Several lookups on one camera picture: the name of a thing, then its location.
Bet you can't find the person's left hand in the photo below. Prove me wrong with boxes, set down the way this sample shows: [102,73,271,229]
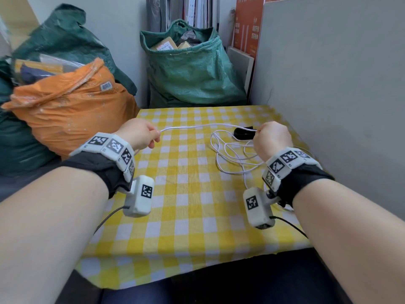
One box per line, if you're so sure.
[113,118,161,152]

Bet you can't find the person's right hand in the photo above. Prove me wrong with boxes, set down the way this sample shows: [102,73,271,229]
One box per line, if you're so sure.
[252,121,294,163]

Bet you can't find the black strap loop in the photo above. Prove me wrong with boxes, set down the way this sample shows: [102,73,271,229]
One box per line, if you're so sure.
[233,125,257,141]

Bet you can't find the white cable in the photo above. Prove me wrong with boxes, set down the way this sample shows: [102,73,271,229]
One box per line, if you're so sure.
[134,123,314,212]

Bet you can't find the person's right forearm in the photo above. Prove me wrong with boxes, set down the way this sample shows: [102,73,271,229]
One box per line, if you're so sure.
[292,179,405,304]

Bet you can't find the person's left forearm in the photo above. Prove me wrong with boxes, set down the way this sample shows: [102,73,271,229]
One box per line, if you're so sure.
[0,167,110,304]

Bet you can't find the person's legs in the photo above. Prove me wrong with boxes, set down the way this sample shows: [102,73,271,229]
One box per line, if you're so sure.
[55,248,352,304]

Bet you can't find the white marker wrist band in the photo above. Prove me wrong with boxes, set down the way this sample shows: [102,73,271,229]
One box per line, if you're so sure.
[262,147,323,192]
[69,132,136,183]

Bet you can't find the orange woven sack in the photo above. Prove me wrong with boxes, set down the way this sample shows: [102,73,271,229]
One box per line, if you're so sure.
[1,57,140,160]

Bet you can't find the small pale leaning board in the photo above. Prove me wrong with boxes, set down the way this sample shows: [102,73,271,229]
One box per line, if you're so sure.
[227,46,255,94]

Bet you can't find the large grey board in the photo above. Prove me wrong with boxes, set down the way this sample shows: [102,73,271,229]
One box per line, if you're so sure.
[249,0,405,220]

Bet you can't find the upright open green sack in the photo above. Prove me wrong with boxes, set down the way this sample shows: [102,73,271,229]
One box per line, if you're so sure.
[140,19,248,108]

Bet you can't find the labelled cardboard box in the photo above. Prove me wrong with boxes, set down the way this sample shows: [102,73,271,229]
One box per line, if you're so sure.
[150,37,178,51]

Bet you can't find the clear plastic parcel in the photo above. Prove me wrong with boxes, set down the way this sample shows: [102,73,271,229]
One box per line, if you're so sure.
[39,53,85,73]

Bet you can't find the grey plastic parcel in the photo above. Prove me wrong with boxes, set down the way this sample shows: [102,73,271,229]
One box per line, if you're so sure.
[178,28,214,46]

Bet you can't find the orange poster board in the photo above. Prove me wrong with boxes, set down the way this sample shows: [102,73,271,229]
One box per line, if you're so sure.
[232,0,266,59]

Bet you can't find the yellow checkered tablecloth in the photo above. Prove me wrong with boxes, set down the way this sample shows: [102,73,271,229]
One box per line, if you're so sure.
[74,105,317,290]

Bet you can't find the dark green woven sack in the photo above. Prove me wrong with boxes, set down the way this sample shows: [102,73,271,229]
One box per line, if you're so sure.
[0,58,59,177]

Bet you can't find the yellow flat parcel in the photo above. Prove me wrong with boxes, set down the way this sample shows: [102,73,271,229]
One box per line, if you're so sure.
[14,59,64,84]

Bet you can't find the dark blue parcel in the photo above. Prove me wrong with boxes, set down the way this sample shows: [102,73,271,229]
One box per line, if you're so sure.
[19,65,56,84]

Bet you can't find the grey folded cover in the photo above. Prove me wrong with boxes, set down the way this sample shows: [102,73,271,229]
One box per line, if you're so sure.
[145,0,167,33]

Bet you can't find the tall crumpled green sack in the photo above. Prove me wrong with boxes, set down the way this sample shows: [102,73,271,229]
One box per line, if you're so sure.
[11,3,138,96]

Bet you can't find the bundle of leaning boards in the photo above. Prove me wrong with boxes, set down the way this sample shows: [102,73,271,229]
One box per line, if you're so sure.
[194,0,221,29]

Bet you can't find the black wrist strap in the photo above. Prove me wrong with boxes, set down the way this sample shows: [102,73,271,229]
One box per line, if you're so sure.
[60,152,132,200]
[277,164,335,209]

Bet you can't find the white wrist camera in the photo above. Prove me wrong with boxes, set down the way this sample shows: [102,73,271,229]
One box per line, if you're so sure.
[121,175,156,218]
[243,186,281,230]

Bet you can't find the black camera cable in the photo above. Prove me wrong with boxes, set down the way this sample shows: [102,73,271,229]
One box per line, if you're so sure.
[93,205,131,235]
[270,216,309,239]

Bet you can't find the grey metal frame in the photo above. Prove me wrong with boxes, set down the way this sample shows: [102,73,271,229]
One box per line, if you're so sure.
[165,0,187,29]

